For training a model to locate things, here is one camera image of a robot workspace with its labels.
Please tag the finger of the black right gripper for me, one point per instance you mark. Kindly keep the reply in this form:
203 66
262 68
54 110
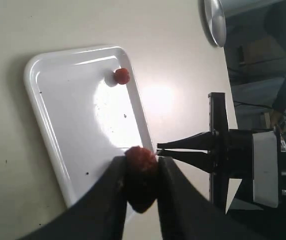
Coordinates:
201 161
200 141

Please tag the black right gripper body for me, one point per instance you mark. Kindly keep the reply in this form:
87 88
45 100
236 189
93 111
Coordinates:
232 152

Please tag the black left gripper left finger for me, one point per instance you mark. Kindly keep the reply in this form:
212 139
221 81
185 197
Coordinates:
99 215

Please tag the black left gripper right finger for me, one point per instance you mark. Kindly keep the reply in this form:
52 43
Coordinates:
184 214

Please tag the dark brown rounded block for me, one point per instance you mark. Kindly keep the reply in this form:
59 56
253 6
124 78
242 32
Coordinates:
141 178

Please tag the white plastic tray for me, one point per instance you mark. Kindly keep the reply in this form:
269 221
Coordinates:
85 117

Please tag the round silver disc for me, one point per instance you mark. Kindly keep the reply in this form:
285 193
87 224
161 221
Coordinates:
216 21

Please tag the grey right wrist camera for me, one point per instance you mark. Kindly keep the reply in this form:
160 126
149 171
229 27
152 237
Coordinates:
265 169

